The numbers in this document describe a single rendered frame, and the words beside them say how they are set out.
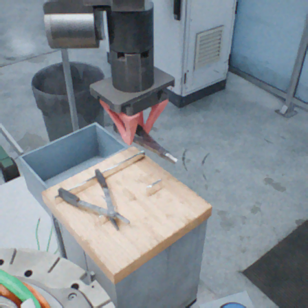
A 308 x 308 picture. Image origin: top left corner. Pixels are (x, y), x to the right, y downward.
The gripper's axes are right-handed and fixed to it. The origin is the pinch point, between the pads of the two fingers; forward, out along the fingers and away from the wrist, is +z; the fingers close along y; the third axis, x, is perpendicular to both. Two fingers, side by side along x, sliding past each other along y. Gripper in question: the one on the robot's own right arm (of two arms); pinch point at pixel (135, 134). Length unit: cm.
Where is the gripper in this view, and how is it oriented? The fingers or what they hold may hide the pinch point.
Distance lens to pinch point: 57.1
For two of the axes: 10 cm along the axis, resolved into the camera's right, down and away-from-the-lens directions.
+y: -7.6, 4.3, -4.9
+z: 0.1, 7.6, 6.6
